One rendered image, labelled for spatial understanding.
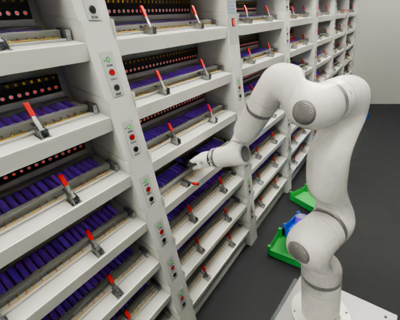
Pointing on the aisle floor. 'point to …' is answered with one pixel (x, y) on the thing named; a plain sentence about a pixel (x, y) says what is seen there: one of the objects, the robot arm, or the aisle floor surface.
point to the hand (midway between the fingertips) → (188, 161)
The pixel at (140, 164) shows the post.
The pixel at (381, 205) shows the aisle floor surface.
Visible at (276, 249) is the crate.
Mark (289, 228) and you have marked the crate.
